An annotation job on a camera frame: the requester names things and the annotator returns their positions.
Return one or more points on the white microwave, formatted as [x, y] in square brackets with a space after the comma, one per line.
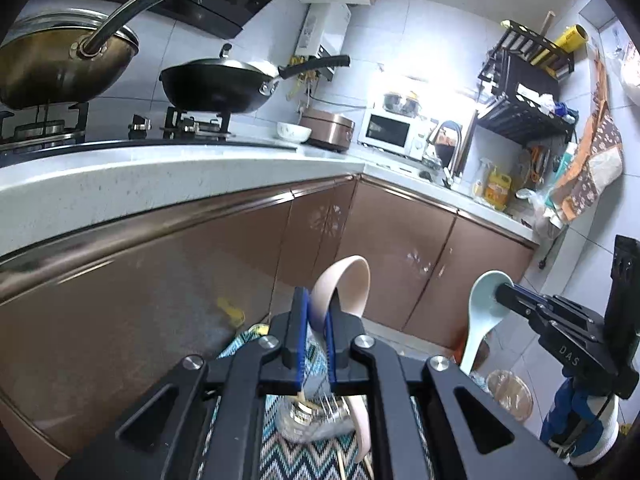
[387, 132]

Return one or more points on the white bowl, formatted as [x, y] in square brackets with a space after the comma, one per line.
[292, 131]

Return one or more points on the zigzag patterned mat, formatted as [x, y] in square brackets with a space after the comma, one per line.
[300, 460]

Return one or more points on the black wall rack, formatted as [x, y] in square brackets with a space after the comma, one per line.
[520, 45]

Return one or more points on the wooden chopstick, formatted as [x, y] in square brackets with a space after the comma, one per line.
[342, 467]
[368, 466]

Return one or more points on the brass wok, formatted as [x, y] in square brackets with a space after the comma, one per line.
[45, 80]

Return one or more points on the wooden rolling pin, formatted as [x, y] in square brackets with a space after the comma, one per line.
[546, 22]

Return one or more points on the gas stove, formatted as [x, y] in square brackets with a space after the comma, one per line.
[45, 125]

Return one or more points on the clear spray bottle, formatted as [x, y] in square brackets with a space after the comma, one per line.
[481, 180]

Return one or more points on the yellow wrap roll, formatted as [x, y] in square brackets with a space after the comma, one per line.
[565, 42]

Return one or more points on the crumpled white plastic bag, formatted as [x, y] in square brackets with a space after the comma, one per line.
[545, 210]

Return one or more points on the pale blue spoon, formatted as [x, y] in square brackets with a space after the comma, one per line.
[482, 310]

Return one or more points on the black wok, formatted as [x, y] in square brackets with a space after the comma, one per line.
[215, 92]

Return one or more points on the black dish rack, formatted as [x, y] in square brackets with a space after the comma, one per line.
[520, 120]

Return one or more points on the steel pot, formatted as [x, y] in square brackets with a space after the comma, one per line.
[400, 102]

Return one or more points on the black range hood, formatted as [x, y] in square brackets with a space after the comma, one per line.
[210, 5]

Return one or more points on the beige spoon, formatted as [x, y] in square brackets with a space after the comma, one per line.
[345, 270]

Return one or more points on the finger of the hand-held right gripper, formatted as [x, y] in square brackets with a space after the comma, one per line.
[515, 305]
[531, 294]

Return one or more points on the brown rice cooker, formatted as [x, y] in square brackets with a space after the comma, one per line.
[327, 127]

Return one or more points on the hanging white plastic bag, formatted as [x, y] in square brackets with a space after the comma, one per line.
[631, 72]

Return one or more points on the kitchen faucet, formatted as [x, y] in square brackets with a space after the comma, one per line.
[442, 130]

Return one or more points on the white water heater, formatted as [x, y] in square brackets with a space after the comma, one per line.
[322, 30]

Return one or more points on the yellow detergent bottle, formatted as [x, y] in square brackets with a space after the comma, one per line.
[498, 192]

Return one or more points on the lined trash bin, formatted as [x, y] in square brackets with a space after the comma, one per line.
[510, 397]

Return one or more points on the patterned brown apron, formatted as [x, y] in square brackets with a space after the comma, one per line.
[595, 160]

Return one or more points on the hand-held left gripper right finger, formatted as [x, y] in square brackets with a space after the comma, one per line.
[331, 350]

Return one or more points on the brown base cabinets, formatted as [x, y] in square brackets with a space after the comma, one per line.
[150, 280]

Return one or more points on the small yellow floor item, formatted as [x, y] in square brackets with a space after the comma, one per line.
[231, 309]

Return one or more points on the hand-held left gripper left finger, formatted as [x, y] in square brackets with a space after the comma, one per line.
[301, 340]

